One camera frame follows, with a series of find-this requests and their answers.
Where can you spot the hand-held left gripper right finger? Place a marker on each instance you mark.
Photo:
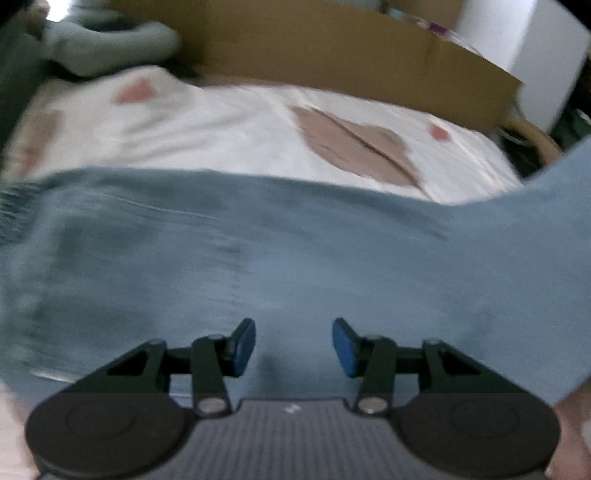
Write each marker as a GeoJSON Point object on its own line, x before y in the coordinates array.
{"type": "Point", "coordinates": [346, 348]}

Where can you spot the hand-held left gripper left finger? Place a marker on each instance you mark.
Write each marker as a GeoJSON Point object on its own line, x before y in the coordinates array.
{"type": "Point", "coordinates": [242, 346]}

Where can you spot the blue denim pants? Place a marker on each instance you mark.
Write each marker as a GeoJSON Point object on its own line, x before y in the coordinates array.
{"type": "Point", "coordinates": [277, 258]}

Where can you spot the white printed bedsheet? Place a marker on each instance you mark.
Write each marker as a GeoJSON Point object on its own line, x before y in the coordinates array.
{"type": "Point", "coordinates": [221, 124]}

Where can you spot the flat cardboard sheet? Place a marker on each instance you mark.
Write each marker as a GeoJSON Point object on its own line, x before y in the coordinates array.
{"type": "Point", "coordinates": [323, 55]}

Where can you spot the printed plastic bag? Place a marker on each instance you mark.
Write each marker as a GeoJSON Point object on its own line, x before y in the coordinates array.
{"type": "Point", "coordinates": [438, 28]}

